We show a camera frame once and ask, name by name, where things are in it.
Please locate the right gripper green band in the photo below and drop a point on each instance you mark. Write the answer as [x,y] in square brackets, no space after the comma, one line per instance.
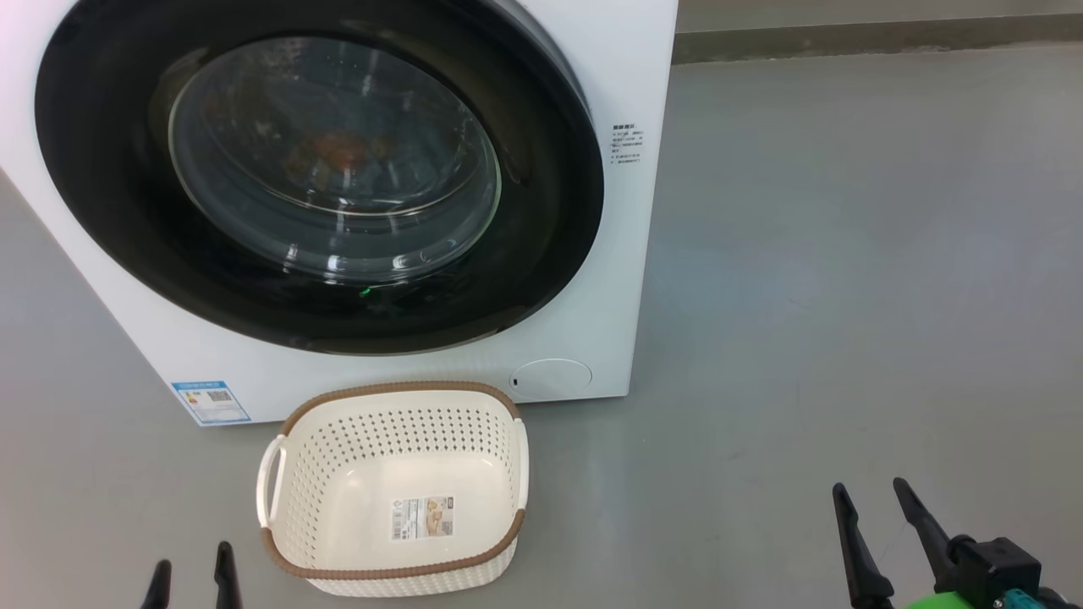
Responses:
[998,571]

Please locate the blue bear-print garment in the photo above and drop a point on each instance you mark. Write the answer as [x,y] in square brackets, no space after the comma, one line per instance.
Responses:
[338,152]

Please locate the blue energy label sticker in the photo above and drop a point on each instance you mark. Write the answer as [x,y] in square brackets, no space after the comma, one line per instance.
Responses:
[211,403]

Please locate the cream perforated laundry basket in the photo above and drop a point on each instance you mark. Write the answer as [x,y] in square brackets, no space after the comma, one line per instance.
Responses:
[338,440]

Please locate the paper basket label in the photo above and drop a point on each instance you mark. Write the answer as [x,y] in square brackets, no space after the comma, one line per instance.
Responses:
[421,518]

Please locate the black glass washing machine door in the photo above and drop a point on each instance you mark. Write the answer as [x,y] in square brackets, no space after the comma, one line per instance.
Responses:
[541,211]

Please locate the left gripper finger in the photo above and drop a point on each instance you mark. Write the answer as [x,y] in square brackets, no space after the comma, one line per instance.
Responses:
[158,592]
[227,584]

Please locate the white front-load washing machine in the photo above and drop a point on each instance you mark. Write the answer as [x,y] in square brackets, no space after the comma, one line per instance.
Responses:
[626,279]

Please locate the round white filter cover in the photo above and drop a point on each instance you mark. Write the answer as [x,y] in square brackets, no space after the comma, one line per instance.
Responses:
[552,379]

